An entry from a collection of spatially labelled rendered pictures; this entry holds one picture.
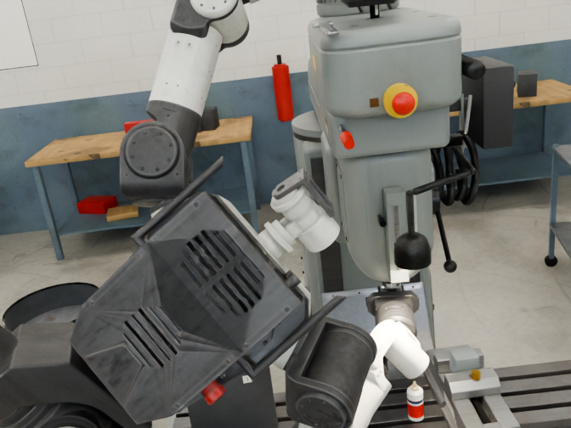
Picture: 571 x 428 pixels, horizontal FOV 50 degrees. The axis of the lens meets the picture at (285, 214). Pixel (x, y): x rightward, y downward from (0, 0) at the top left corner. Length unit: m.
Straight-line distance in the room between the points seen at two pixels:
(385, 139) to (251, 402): 0.76
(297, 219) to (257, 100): 4.64
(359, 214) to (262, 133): 4.36
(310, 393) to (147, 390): 0.23
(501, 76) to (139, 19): 4.34
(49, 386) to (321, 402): 0.40
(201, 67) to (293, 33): 4.52
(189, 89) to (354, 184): 0.47
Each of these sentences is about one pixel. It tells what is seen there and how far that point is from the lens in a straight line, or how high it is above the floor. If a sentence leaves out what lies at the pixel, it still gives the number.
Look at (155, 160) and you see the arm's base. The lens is 0.93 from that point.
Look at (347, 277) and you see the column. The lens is 1.90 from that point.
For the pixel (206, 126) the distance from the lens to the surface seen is 5.17.
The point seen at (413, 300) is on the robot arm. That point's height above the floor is 1.25.
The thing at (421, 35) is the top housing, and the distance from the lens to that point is 1.13.
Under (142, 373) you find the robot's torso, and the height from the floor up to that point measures 1.51.
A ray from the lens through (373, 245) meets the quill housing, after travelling 1.36.
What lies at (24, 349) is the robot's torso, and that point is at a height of 1.52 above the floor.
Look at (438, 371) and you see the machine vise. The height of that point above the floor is 0.98.
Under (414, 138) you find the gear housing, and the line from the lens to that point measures 1.26.
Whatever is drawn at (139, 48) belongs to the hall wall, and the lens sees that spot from 5.66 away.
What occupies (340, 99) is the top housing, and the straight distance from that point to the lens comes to 1.13.
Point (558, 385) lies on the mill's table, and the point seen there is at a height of 0.90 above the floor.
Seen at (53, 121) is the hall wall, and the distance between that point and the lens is 5.96.
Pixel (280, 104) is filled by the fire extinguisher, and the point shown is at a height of 0.96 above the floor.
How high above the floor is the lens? 1.99
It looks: 21 degrees down
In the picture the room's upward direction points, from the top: 7 degrees counter-clockwise
